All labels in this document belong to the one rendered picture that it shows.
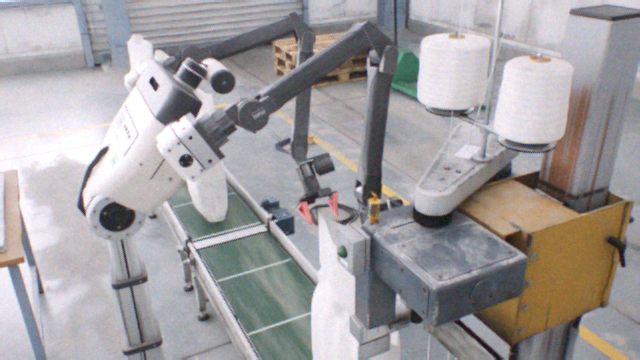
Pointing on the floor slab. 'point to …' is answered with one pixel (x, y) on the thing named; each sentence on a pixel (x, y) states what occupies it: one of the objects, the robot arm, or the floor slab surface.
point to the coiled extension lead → (338, 207)
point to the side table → (16, 228)
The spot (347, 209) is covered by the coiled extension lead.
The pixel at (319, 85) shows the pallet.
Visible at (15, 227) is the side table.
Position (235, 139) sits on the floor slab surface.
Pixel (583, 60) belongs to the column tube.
